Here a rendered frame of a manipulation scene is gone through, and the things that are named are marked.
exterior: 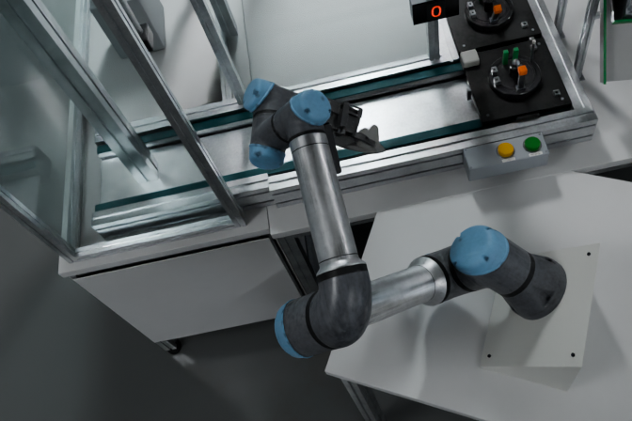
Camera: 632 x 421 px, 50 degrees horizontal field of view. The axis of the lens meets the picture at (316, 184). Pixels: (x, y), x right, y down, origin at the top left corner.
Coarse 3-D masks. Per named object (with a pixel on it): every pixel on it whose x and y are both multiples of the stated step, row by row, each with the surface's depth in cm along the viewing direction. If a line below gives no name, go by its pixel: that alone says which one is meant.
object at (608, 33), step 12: (600, 0) 173; (600, 12) 174; (600, 24) 174; (612, 24) 174; (624, 24) 174; (600, 36) 175; (612, 36) 175; (624, 36) 174; (600, 48) 176; (612, 48) 176; (624, 48) 175; (600, 60) 177; (612, 60) 176; (624, 60) 176; (600, 72) 177; (612, 72) 177; (624, 72) 177
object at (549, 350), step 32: (544, 256) 160; (576, 256) 152; (576, 288) 147; (512, 320) 158; (544, 320) 150; (576, 320) 143; (512, 352) 153; (544, 352) 146; (576, 352) 139; (544, 384) 155
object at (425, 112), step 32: (416, 64) 196; (352, 96) 197; (384, 96) 199; (416, 96) 196; (448, 96) 194; (384, 128) 192; (416, 128) 190; (448, 128) 185; (480, 128) 183; (288, 160) 193
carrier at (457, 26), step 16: (464, 0) 204; (480, 0) 200; (496, 0) 199; (512, 0) 200; (464, 16) 200; (480, 16) 197; (512, 16) 196; (528, 16) 196; (464, 32) 197; (480, 32) 196; (496, 32) 195; (512, 32) 194; (528, 32) 193; (464, 48) 195; (480, 48) 194
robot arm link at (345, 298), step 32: (320, 96) 130; (288, 128) 130; (320, 128) 129; (320, 160) 127; (320, 192) 125; (320, 224) 124; (320, 256) 124; (352, 256) 123; (320, 288) 123; (352, 288) 120; (320, 320) 121; (352, 320) 120
